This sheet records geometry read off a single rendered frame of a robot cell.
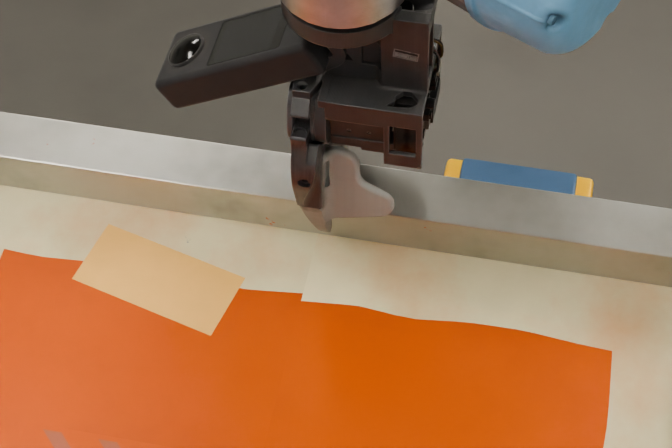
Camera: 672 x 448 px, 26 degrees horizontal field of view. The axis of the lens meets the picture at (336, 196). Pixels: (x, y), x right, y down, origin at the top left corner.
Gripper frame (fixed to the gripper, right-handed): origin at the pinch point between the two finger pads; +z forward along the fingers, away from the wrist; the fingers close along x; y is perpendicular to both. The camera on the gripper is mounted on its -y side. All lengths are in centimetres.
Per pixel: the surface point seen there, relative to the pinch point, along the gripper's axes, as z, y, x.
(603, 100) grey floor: 141, 22, 125
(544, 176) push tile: 23.3, 14.2, 20.3
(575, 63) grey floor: 142, 16, 135
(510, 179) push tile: 23.1, 11.4, 19.4
